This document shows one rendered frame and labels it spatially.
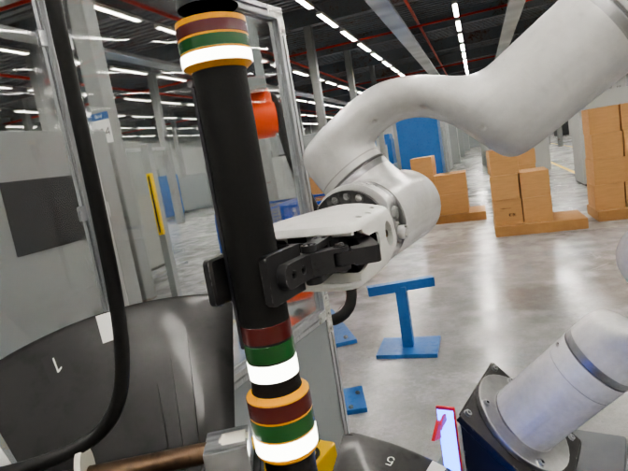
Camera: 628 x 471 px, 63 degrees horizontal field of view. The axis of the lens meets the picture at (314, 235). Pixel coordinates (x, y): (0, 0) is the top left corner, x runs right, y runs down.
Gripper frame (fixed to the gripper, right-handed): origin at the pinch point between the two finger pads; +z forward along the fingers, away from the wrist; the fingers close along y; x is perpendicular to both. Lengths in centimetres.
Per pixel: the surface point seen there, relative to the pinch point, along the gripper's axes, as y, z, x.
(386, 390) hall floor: 109, -257, -145
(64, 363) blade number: 21.3, 1.0, -7.0
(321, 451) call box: 22, -38, -40
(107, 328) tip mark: 19.8, -2.9, -5.3
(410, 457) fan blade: 1.2, -24.7, -28.9
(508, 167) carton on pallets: 93, -742, -45
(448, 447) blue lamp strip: -0.2, -34.5, -33.3
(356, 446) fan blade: 7.2, -23.0, -27.3
